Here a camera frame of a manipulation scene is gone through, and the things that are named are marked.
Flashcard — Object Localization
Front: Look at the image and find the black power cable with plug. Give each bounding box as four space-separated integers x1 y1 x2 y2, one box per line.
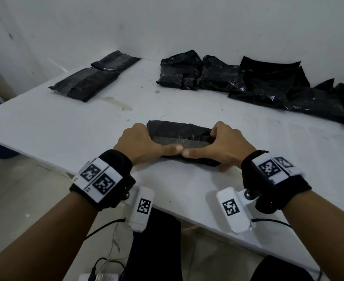
88 257 125 281

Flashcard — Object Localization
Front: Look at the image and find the person's left forearm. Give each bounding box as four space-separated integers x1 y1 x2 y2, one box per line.
0 191 99 281

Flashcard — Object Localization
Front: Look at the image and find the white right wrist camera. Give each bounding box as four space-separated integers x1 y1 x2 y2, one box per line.
216 187 260 235

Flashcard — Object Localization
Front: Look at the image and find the row of black plastic packets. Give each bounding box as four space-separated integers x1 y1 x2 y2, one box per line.
156 50 344 131

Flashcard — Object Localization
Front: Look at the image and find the crinkled black plastic bag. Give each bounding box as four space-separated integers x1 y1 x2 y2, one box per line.
146 119 221 167

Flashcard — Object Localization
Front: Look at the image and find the clear tape strip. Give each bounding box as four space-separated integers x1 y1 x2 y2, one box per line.
153 137 212 150

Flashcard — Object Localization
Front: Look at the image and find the black left camera cable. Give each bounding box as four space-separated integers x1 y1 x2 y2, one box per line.
84 218 127 240

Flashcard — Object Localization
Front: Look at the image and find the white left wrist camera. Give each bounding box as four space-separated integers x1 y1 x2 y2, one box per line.
126 186 155 233

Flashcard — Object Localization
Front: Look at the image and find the black camera cable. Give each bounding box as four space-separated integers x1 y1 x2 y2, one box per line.
84 218 127 240
251 218 323 281

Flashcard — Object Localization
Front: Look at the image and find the white power strip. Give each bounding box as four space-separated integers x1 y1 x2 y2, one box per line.
78 273 120 281

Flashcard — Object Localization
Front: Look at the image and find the person's left hand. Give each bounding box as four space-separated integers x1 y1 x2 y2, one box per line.
113 123 184 166

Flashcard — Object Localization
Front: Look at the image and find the person's right forearm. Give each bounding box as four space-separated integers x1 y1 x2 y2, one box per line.
282 190 344 281

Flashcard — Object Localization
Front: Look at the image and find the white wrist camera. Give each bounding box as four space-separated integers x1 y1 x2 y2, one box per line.
216 187 260 235
126 186 155 233

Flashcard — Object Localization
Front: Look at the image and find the person's right hand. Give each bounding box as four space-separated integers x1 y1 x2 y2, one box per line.
182 121 257 173

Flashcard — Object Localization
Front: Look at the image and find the black right camera cable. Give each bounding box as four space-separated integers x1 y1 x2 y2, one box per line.
251 218 323 281

